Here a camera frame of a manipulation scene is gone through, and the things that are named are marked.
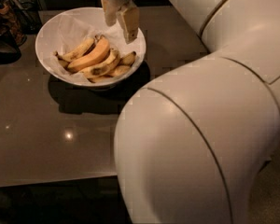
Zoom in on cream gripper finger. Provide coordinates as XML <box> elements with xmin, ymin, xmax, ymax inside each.
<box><xmin>101</xmin><ymin>0</ymin><xmax>118</xmax><ymax>26</ymax></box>
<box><xmin>116</xmin><ymin>0</ymin><xmax>140</xmax><ymax>44</ymax></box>

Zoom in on long spotted banana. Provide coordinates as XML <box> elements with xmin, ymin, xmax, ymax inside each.
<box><xmin>81</xmin><ymin>49</ymin><xmax>120</xmax><ymax>78</ymax></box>

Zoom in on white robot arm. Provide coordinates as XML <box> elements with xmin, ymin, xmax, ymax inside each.
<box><xmin>114</xmin><ymin>0</ymin><xmax>280</xmax><ymax>224</ymax></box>

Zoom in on large orange-yellow banana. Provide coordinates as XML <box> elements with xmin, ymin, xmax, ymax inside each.
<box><xmin>67</xmin><ymin>35</ymin><xmax>110</xmax><ymax>73</ymax></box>

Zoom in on small right banana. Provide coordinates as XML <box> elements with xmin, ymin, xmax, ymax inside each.
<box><xmin>119</xmin><ymin>51</ymin><xmax>136</xmax><ymax>66</ymax></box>

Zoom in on small banana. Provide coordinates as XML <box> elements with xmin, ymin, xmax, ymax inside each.
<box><xmin>57</xmin><ymin>60</ymin><xmax>69</xmax><ymax>69</ymax></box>
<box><xmin>119</xmin><ymin>51</ymin><xmax>136</xmax><ymax>66</ymax></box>

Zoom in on white paper bowl liner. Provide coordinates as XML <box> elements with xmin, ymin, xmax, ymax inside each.
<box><xmin>41</xmin><ymin>15</ymin><xmax>144</xmax><ymax>85</ymax></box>

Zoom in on white bowl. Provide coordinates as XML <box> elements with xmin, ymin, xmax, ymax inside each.
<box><xmin>35</xmin><ymin>7</ymin><xmax>147</xmax><ymax>92</ymax></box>

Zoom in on upper left spotted banana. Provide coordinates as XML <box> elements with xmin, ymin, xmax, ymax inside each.
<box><xmin>54</xmin><ymin>38</ymin><xmax>95</xmax><ymax>63</ymax></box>

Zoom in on lower right banana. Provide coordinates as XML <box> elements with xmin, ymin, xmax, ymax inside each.
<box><xmin>107</xmin><ymin>65</ymin><xmax>131</xmax><ymax>77</ymax></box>

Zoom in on small left banana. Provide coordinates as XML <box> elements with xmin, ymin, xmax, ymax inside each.
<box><xmin>57</xmin><ymin>60</ymin><xmax>69</xmax><ymax>69</ymax></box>

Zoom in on patterned brown jar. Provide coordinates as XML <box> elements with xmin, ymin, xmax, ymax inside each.
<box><xmin>0</xmin><ymin>0</ymin><xmax>26</xmax><ymax>46</ymax></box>

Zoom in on black kettle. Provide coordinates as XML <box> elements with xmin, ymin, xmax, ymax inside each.
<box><xmin>0</xmin><ymin>26</ymin><xmax>21</xmax><ymax>64</ymax></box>

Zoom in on black wire basket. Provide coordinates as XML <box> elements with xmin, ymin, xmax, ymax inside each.
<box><xmin>14</xmin><ymin>2</ymin><xmax>42</xmax><ymax>35</ymax></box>

